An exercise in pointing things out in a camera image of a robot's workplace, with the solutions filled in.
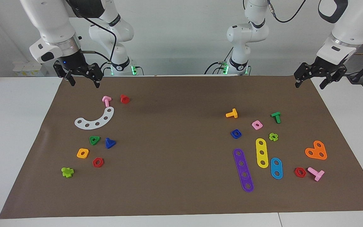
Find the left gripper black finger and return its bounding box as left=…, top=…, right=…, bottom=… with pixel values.
left=319, top=75, right=339, bottom=90
left=294, top=71, right=308, bottom=89

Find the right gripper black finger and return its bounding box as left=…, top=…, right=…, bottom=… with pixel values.
left=62, top=70, right=76, bottom=87
left=88, top=73, right=103, bottom=89

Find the white boxes stack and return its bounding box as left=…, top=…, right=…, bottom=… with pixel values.
left=13, top=61, right=48, bottom=77

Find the white curved perforated plate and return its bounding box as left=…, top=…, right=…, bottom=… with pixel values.
left=74, top=107, right=115, bottom=130

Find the orange heart-shaped plate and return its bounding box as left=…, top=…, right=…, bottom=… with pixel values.
left=305, top=140, right=327, bottom=160

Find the yellow three-hole plate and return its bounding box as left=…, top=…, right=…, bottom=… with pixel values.
left=256, top=138, right=269, bottom=169

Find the blue two-hole plate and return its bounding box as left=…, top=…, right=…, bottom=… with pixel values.
left=270, top=157, right=283, bottom=180

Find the brown table mat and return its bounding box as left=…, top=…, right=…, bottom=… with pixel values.
left=0, top=75, right=363, bottom=219

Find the purple four-hole plate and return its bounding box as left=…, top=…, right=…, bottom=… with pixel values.
left=233, top=148, right=254, bottom=193

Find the black base cable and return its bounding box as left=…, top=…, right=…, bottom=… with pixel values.
left=204, top=47, right=234, bottom=75
left=101, top=60, right=144, bottom=76

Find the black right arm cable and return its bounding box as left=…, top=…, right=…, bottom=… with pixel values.
left=65, top=0, right=117, bottom=63

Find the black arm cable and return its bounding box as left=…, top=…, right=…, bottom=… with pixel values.
left=267, top=0, right=348, bottom=24
left=65, top=0, right=117, bottom=63

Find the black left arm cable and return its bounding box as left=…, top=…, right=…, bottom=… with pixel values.
left=267, top=0, right=348, bottom=24

